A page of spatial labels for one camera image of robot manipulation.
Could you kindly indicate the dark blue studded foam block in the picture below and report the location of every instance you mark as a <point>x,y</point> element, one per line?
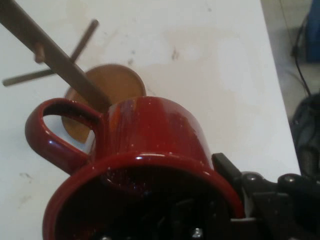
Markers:
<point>315,30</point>

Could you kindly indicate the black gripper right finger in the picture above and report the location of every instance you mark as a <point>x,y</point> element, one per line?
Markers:
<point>287,200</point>

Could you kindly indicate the red speckled ceramic mug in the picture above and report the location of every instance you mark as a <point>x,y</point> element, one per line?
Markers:
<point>155,130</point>

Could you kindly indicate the black mesh bag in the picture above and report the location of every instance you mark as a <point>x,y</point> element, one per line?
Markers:
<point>307,130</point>

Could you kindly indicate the dark wooden mug tree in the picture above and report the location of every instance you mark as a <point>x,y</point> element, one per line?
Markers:
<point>115,82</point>

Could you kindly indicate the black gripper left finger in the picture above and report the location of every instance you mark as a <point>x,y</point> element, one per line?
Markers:
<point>185,212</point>

